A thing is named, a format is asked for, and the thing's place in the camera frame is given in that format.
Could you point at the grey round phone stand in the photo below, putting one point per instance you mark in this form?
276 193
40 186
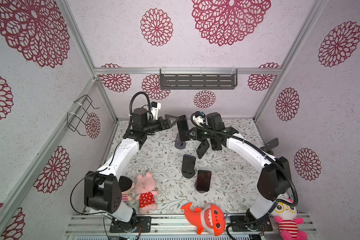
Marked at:
179 144

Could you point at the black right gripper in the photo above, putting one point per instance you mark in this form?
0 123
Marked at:
195 135

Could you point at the black wire wall rack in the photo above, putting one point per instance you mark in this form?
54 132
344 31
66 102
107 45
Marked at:
84 121

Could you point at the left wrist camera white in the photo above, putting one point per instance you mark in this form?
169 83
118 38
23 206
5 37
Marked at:
155 107

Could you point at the dark round phone stand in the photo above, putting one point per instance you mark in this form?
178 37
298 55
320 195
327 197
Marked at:
202 186

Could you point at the red shark plush toy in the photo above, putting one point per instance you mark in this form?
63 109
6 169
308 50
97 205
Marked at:
210 219

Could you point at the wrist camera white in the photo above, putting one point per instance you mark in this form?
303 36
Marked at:
199 118
155 107

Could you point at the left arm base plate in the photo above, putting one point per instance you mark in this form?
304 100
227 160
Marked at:
137 224

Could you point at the pink pig plush toy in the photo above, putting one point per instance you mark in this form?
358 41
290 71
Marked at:
145 190

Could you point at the black slab phone stand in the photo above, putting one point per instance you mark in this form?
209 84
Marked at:
188 173

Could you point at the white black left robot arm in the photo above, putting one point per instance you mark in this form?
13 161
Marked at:
102 191

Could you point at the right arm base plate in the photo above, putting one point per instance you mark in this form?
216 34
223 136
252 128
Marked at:
244 223

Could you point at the black-haired boy plush doll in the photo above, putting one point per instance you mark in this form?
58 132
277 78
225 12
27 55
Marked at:
126 186

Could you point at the white pink glasses plush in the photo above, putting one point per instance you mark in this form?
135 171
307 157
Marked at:
286 217

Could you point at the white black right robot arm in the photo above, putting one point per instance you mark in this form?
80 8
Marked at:
275 182

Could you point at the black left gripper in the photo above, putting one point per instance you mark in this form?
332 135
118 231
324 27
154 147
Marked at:
168 125

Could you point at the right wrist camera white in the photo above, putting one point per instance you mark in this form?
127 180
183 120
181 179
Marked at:
199 118

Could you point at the grey wall shelf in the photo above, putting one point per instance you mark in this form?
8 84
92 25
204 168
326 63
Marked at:
169 81

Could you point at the black folding phone stand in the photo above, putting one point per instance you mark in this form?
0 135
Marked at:
202 148

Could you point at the blue-edged black phone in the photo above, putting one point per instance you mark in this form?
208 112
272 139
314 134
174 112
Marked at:
183 128

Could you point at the black phone reddish screen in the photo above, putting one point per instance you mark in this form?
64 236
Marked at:
204 175

